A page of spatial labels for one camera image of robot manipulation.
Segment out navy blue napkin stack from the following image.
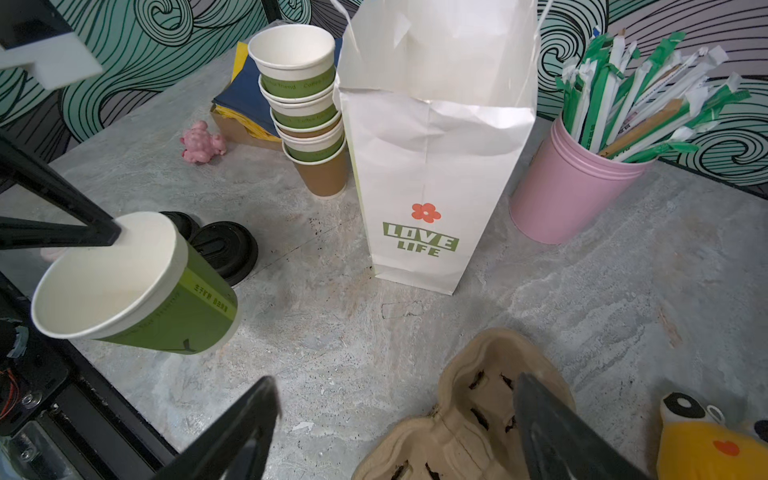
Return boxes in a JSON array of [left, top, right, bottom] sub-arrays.
[[213, 26, 340, 142]]

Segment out white green paper takeout bag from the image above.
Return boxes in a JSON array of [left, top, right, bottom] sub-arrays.
[[335, 1, 541, 294]]

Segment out yellow napkin stack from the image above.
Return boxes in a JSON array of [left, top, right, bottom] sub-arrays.
[[212, 42, 278, 137]]

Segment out brown cardboard napkin box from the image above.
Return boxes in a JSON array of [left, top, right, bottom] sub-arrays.
[[210, 106, 282, 151]]

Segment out black coffee cup lid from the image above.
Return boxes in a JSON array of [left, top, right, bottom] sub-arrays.
[[190, 221, 259, 287], [162, 211, 201, 241]]

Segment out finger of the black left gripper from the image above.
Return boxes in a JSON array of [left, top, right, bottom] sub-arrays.
[[1, 217, 121, 250]]

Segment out green white wrapped straws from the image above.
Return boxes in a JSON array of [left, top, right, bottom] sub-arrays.
[[557, 30, 751, 164]]

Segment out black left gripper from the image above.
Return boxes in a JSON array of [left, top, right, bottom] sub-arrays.
[[1, 0, 116, 225]]

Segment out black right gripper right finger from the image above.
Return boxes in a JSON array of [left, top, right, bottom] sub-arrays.
[[514, 373, 647, 479]]

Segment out pink metal straw bucket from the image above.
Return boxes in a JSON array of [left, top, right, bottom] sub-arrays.
[[509, 118, 656, 245]]

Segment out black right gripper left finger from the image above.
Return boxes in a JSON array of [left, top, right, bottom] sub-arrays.
[[155, 376, 282, 480]]

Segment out brown pulp cup carrier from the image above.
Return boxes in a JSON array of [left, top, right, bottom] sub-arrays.
[[353, 328, 575, 479]]

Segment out green white paper cup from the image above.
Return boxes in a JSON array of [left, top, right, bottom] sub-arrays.
[[31, 212, 241, 355]]

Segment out stack of paper cups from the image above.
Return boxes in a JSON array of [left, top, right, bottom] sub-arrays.
[[247, 24, 348, 198]]

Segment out pink plush toy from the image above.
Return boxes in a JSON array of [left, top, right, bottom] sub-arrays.
[[180, 121, 227, 164]]

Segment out yellow plush doll red dress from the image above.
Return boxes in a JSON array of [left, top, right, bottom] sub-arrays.
[[656, 392, 767, 479]]

